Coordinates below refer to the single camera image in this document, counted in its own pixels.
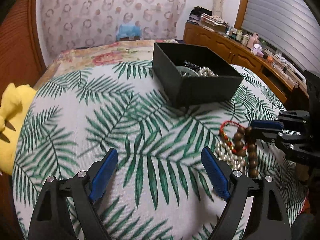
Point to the black jewelry box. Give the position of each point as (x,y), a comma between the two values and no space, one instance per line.
(188,91)

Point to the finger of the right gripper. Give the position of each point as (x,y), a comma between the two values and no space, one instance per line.
(302,149)
(288,120)

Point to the bottles on sideboard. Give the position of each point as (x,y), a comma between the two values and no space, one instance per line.
(249,41)

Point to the palm leaf print cloth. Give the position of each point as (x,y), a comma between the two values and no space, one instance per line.
(160,189)

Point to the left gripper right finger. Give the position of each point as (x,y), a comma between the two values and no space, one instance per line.
(267,219)

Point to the folded clothes pile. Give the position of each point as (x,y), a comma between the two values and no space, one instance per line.
(204,18)

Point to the yellow Pikachu plush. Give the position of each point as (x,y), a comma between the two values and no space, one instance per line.
(15,103)

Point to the pale green jade bangle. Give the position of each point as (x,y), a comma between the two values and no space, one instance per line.
(186,71)

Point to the circle pattern curtain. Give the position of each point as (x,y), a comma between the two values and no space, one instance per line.
(71,24)

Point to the wooden sideboard cabinet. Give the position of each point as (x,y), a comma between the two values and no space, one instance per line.
(235,53)

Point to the floral bed quilt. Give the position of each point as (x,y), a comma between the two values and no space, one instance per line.
(77,59)

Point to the silver purple hair comb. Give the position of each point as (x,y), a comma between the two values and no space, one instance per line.
(192,66)

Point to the blue plush toy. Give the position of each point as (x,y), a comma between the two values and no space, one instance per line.
(128,31)

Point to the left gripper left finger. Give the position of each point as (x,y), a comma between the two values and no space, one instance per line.
(51,219)

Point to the window roller blind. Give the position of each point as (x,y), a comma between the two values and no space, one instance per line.
(289,25)

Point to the wooden slatted wardrobe door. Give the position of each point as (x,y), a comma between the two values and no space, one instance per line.
(21,57)

